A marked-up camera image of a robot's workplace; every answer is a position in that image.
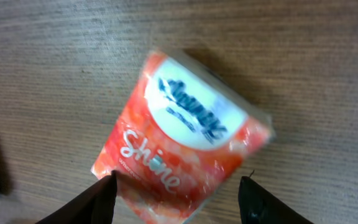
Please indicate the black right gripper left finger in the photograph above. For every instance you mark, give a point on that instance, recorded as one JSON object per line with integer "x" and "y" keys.
{"x": 93, "y": 206}

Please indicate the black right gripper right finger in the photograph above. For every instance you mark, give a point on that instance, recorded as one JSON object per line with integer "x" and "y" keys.
{"x": 259, "y": 206}

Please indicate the red white small box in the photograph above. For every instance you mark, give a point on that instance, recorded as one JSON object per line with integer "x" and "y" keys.
{"x": 182, "y": 133}

